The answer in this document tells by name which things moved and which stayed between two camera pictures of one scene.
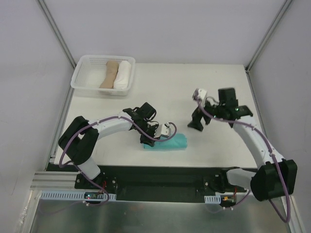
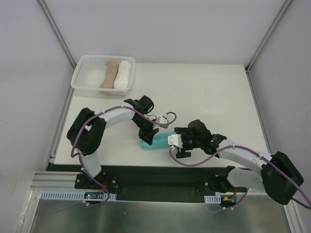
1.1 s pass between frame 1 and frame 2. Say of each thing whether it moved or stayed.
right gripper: moved
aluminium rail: stayed
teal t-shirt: stayed
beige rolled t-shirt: stayed
